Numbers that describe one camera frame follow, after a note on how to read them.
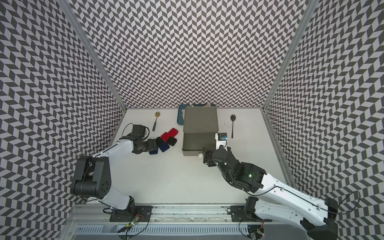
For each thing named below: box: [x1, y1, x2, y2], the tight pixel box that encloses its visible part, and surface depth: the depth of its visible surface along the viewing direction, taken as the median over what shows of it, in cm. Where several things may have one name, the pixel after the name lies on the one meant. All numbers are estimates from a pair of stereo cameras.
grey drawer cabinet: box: [183, 106, 219, 142], surface depth 86 cm
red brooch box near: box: [160, 132, 170, 142], surface depth 104 cm
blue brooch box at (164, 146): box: [158, 142, 170, 152], surface depth 98 cm
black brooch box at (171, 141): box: [166, 136, 177, 146], surface depth 101 cm
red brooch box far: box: [168, 128, 179, 138], surface depth 104 cm
